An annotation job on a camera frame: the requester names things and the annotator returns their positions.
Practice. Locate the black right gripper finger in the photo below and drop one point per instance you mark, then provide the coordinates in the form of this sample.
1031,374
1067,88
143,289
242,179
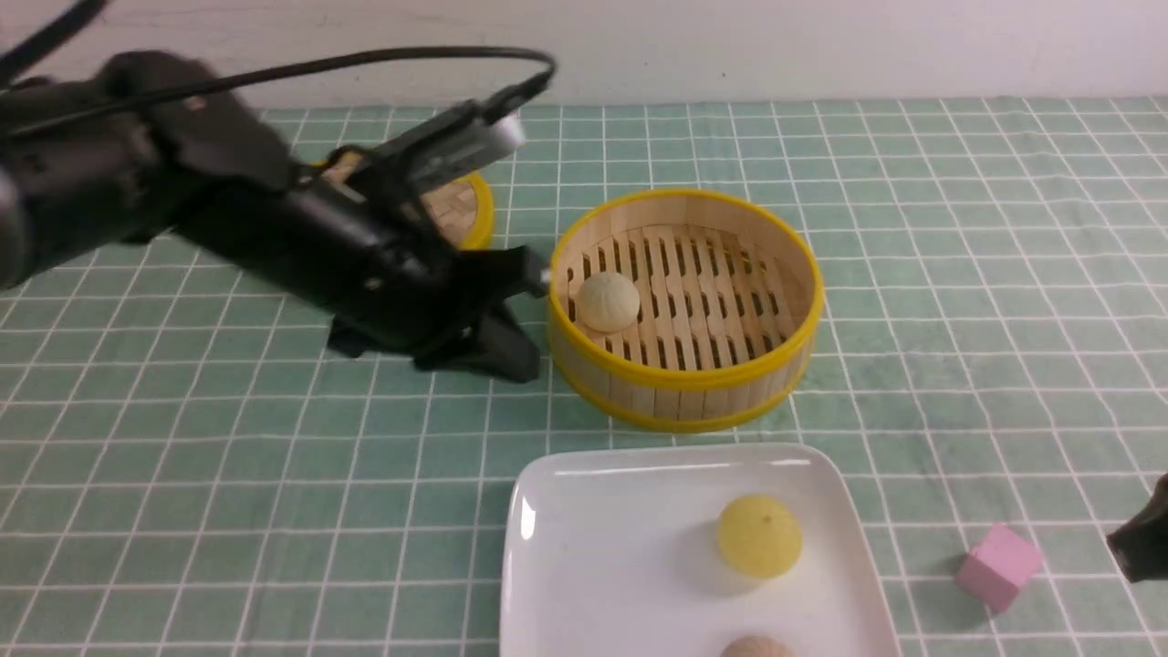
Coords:
1139,547

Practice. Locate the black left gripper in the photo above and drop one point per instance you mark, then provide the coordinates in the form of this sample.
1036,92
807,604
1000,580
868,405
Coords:
387,285

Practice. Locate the white steamed bun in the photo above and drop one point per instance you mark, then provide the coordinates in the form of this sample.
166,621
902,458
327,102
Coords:
756,646
607,303

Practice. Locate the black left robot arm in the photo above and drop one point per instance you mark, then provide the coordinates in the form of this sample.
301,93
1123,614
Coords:
158,144

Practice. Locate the white square plate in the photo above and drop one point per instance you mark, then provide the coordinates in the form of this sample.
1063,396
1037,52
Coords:
614,554

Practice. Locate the yellow steamed bun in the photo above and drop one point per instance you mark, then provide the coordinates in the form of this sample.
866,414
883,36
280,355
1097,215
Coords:
758,536

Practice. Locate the yellow rimmed bamboo steamer lid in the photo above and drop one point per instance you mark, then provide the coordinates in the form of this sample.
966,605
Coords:
463,211

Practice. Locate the pink cube block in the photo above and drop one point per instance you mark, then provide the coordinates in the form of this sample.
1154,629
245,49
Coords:
999,568

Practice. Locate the yellow rimmed bamboo steamer basket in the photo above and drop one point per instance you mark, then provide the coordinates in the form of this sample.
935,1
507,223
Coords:
730,302

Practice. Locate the green checkered tablecloth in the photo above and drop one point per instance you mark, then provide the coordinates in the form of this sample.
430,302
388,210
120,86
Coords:
187,472

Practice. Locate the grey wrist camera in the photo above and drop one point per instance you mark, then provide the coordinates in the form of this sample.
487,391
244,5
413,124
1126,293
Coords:
458,141

